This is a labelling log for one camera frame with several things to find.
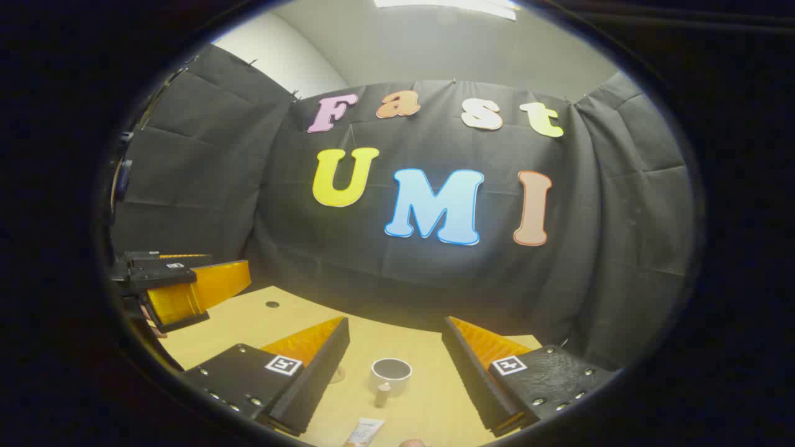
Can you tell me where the black backdrop cloth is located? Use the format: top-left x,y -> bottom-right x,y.
109,43 -> 696,373

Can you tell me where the white cup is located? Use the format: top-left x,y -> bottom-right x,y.
370,358 -> 413,409

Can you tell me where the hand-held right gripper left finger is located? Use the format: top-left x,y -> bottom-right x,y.
180,315 -> 350,436

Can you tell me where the wooden desktop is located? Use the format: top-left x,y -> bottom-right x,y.
152,286 -> 544,447

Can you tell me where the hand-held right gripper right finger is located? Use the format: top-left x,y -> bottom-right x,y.
442,315 -> 622,437

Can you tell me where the white toothpaste tube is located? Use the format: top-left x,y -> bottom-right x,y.
343,417 -> 386,447

